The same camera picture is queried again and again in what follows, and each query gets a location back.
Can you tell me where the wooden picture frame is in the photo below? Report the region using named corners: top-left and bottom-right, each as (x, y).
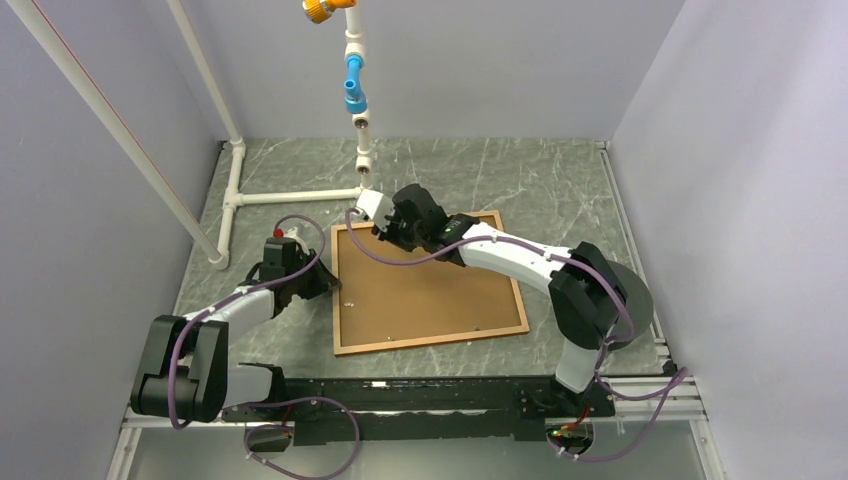
top-left (330, 222), bottom-right (530, 356)

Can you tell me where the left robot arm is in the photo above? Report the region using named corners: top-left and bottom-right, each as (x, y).
top-left (130, 237), bottom-right (341, 429)

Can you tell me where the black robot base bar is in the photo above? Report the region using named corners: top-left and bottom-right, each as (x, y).
top-left (221, 375), bottom-right (616, 446)

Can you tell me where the blue pipe elbow fitting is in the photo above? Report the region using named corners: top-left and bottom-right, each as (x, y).
top-left (343, 54), bottom-right (367, 115)

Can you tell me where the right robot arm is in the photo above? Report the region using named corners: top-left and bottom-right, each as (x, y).
top-left (357, 184), bottom-right (635, 415)

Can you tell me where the white pvc pipe structure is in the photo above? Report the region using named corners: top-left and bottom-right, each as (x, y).
top-left (3, 0), bottom-right (379, 272)

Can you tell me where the orange pipe cap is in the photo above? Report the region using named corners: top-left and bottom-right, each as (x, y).
top-left (302, 0), bottom-right (357, 24)

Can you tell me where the dark grey round disc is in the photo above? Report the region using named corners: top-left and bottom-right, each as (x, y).
top-left (592, 261), bottom-right (654, 350)

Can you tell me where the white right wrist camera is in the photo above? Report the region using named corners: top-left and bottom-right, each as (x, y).
top-left (355, 189), bottom-right (394, 231)

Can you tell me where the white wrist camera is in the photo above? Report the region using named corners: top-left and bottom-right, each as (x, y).
top-left (355, 189), bottom-right (394, 231)
top-left (272, 225), bottom-right (305, 243)

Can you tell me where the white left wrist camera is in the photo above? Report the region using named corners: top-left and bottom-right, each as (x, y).
top-left (272, 225), bottom-right (305, 243)

